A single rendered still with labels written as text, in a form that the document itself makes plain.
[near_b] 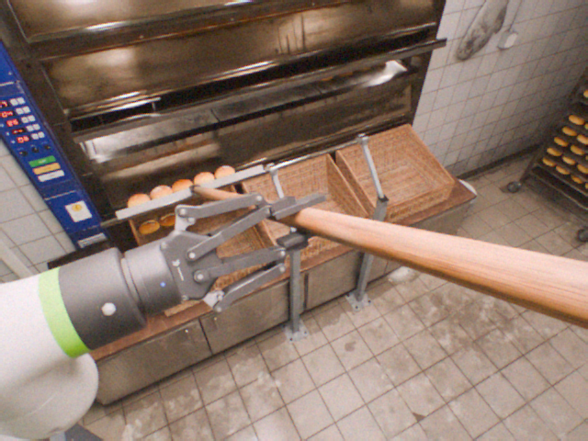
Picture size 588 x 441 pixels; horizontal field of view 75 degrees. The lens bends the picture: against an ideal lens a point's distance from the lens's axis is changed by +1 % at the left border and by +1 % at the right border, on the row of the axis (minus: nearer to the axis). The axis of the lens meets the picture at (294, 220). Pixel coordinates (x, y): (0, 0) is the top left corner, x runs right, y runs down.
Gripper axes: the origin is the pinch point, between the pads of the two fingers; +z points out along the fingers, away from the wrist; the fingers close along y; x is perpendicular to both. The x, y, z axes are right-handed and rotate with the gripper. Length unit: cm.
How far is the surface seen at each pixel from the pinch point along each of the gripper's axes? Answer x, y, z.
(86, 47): -117, -58, -16
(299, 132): -154, -7, 71
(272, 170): -115, 4, 36
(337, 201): -163, 40, 86
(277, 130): -153, -11, 58
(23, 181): -145, -21, -58
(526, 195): -181, 99, 267
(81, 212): -156, -2, -45
